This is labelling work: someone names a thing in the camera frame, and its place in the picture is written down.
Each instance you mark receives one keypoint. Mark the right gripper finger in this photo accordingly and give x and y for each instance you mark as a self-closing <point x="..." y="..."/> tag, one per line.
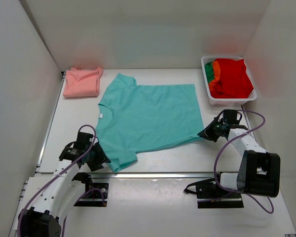
<point x="209" y="131"/>
<point x="212" y="137"/>

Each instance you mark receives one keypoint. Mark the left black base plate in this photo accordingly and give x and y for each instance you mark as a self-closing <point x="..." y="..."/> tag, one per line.
<point x="96" y="196"/>

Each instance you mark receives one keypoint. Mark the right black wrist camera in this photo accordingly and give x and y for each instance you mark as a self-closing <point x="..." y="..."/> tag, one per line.
<point x="231" y="117"/>

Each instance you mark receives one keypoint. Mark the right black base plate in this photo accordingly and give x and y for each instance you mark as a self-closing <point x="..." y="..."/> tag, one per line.
<point x="211" y="196"/>

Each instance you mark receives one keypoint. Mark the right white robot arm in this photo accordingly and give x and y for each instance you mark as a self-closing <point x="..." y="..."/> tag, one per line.
<point x="259" y="171"/>

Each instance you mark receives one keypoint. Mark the green t-shirt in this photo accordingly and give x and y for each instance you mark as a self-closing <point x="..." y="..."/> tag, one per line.
<point x="209" y="71"/>

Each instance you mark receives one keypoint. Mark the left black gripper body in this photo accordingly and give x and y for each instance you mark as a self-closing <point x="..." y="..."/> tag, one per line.
<point x="95" y="152"/>

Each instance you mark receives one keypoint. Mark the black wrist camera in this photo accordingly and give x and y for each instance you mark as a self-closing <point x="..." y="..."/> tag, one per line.
<point x="231" y="117"/>
<point x="83" y="140"/>

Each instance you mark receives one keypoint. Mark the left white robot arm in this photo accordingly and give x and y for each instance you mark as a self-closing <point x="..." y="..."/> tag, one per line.
<point x="45" y="213"/>

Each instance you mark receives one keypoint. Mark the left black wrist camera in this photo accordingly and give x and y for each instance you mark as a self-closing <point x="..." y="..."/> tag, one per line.
<point x="83" y="140"/>

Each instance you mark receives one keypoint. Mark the folded pink t-shirt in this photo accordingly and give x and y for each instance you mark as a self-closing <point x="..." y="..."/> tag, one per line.
<point x="82" y="83"/>

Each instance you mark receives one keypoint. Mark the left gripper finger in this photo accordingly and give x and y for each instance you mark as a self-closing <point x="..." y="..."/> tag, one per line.
<point x="102" y="156"/>
<point x="96" y="166"/>

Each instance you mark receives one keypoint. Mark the orange t-shirt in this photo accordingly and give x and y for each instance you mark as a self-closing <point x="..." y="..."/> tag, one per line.
<point x="217" y="72"/>

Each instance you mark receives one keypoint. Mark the red t-shirt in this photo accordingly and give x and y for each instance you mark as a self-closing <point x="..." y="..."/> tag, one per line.
<point x="234" y="82"/>

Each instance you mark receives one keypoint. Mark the aluminium table rail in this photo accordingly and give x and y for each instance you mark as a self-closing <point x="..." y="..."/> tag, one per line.
<point x="149" y="175"/>

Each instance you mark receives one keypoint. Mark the teal t-shirt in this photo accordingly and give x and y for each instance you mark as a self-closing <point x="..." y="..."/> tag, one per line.
<point x="145" y="118"/>

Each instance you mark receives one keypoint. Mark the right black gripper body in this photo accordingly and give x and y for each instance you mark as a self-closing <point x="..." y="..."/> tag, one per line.
<point x="217" y="129"/>

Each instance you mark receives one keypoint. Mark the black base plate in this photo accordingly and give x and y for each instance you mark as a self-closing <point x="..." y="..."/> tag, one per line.
<point x="96" y="196"/>
<point x="211" y="196"/>

